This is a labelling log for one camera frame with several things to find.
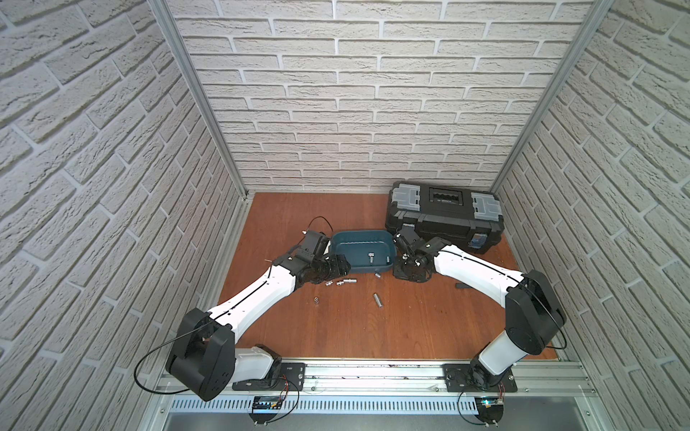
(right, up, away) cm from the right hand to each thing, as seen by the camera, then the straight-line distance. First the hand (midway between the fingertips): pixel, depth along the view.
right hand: (400, 272), depth 88 cm
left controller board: (-40, -34, -16) cm, 55 cm away
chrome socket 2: (-9, +4, +10) cm, 14 cm away
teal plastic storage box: (-10, +6, +12) cm, 17 cm away
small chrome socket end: (-24, -4, +3) cm, 25 cm away
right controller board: (+22, -34, -17) cm, 44 cm away
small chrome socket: (-21, -4, +4) cm, 21 cm away
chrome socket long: (-17, -4, +4) cm, 18 cm away
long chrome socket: (-8, -8, +2) cm, 12 cm away
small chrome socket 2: (-28, -9, 0) cm, 30 cm away
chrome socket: (-7, -2, +6) cm, 9 cm away
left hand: (-18, +3, -5) cm, 19 cm away
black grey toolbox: (+23, +18, +2) cm, 29 cm away
